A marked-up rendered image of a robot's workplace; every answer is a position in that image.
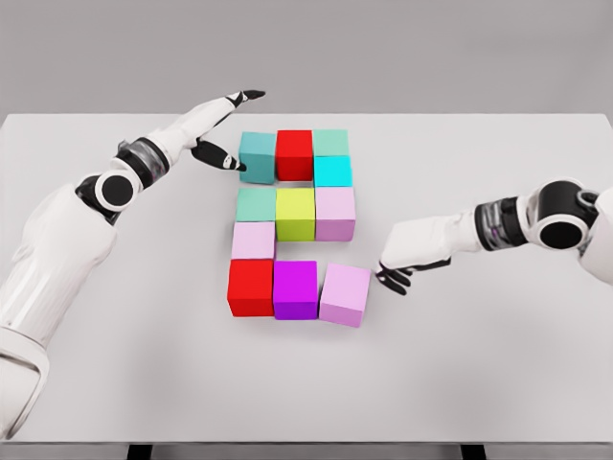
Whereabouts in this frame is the red cube block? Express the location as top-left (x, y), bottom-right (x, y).
top-left (275, 128), bottom-right (315, 182)
top-left (226, 259), bottom-right (275, 318)

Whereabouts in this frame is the yellow-green cube block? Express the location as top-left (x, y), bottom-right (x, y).
top-left (275, 187), bottom-right (317, 242)

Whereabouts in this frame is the light pink cube block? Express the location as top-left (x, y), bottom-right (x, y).
top-left (314, 186), bottom-right (356, 242)
top-left (231, 220), bottom-right (277, 262)
top-left (318, 263), bottom-right (373, 330)

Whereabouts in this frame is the teal cube block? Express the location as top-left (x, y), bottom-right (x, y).
top-left (238, 131), bottom-right (278, 186)

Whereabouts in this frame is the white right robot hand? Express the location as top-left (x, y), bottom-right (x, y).
top-left (375, 218), bottom-right (454, 296)

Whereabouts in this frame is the cyan cube block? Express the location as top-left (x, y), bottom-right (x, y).
top-left (313, 154), bottom-right (353, 189)

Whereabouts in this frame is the magenta purple cube block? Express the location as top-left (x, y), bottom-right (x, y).
top-left (272, 260), bottom-right (319, 321)

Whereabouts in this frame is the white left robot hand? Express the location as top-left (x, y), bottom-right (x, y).
top-left (165, 88), bottom-right (266, 173)

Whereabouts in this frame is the mint green cube block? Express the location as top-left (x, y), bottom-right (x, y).
top-left (235, 187), bottom-right (278, 224)
top-left (312, 128), bottom-right (351, 158)

